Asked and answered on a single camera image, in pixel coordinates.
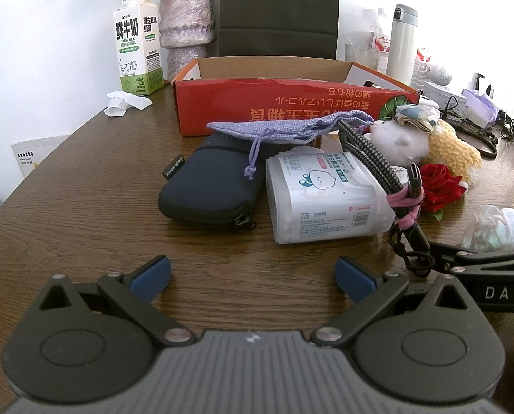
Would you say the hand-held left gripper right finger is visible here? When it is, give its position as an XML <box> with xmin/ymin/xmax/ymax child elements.
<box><xmin>311</xmin><ymin>256</ymin><xmax>477</xmax><ymax>348</ymax></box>

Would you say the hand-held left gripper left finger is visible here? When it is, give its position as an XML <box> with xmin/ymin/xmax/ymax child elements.
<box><xmin>37</xmin><ymin>255</ymin><xmax>197</xmax><ymax>348</ymax></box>

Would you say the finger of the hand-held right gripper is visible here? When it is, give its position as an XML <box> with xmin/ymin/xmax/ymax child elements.
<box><xmin>426</xmin><ymin>240</ymin><xmax>514</xmax><ymax>265</ymax></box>
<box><xmin>436</xmin><ymin>261</ymin><xmax>514</xmax><ymax>277</ymax></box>

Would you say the red artificial rose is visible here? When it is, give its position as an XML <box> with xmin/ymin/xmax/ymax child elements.
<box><xmin>418</xmin><ymin>163</ymin><xmax>471</xmax><ymax>220</ymax></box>

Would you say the dark blue zip pouch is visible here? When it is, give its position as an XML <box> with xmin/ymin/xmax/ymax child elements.
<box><xmin>157</xmin><ymin>131</ymin><xmax>268</xmax><ymax>230</ymax></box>

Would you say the black braided cable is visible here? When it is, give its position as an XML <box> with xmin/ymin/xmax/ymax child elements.
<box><xmin>337</xmin><ymin>118</ymin><xmax>434</xmax><ymax>279</ymax></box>

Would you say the white and yellow plush toy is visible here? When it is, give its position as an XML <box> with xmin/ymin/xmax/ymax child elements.
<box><xmin>365</xmin><ymin>114</ymin><xmax>483</xmax><ymax>188</ymax></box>

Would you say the paper packet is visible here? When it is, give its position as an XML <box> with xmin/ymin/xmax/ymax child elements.
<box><xmin>395</xmin><ymin>102</ymin><xmax>441</xmax><ymax>132</ymax></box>

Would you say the purple drawstring pouch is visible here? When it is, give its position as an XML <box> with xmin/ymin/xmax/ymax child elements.
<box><xmin>206</xmin><ymin>110</ymin><xmax>375</xmax><ymax>181</ymax></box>

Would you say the red cardboard box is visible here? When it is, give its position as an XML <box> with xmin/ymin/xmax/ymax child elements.
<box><xmin>171</xmin><ymin>56</ymin><xmax>421</xmax><ymax>138</ymax></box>

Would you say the brown wooden desktop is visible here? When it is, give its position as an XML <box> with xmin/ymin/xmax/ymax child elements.
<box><xmin>0</xmin><ymin>82</ymin><xmax>514</xmax><ymax>397</ymax></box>

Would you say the purple tissue pack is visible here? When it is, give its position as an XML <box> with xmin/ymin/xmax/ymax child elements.
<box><xmin>462</xmin><ymin>88</ymin><xmax>505</xmax><ymax>128</ymax></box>

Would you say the white leaflet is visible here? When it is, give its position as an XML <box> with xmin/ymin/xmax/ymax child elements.
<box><xmin>11</xmin><ymin>135</ymin><xmax>70</xmax><ymax>178</ymax></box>

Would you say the white flat box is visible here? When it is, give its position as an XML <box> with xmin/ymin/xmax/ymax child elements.
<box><xmin>423</xmin><ymin>81</ymin><xmax>467</xmax><ymax>108</ymax></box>

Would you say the black phone stand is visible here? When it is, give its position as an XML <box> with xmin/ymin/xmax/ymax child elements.
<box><xmin>470</xmin><ymin>72</ymin><xmax>495</xmax><ymax>98</ymax></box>

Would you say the crumpled white tissue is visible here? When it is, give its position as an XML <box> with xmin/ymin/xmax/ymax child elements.
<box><xmin>104</xmin><ymin>90</ymin><xmax>153</xmax><ymax>117</ymax></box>

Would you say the white round device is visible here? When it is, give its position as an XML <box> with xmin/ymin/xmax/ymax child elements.
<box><xmin>427</xmin><ymin>62</ymin><xmax>454</xmax><ymax>87</ymax></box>

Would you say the clear glass cup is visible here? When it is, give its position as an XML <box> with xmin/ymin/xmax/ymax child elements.
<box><xmin>345</xmin><ymin>43</ymin><xmax>380</xmax><ymax>72</ymax></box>

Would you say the white thermos bottle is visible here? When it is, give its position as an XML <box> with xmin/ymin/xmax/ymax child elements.
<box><xmin>386</xmin><ymin>4</ymin><xmax>419</xmax><ymax>87</ymax></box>

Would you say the green and white milk carton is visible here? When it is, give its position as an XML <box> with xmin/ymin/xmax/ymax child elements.
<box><xmin>112</xmin><ymin>0</ymin><xmax>165</xmax><ymax>96</ymax></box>

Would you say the clear plastic water bottle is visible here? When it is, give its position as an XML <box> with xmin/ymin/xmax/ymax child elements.
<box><xmin>367</xmin><ymin>8</ymin><xmax>391</xmax><ymax>74</ymax></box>

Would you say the grey pink textured vase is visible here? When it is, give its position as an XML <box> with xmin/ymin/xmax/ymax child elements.
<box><xmin>157</xmin><ymin>0</ymin><xmax>216</xmax><ymax>82</ymax></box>

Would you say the dark green paper bag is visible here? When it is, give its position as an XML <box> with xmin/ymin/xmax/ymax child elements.
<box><xmin>219</xmin><ymin>0</ymin><xmax>340</xmax><ymax>60</ymax></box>

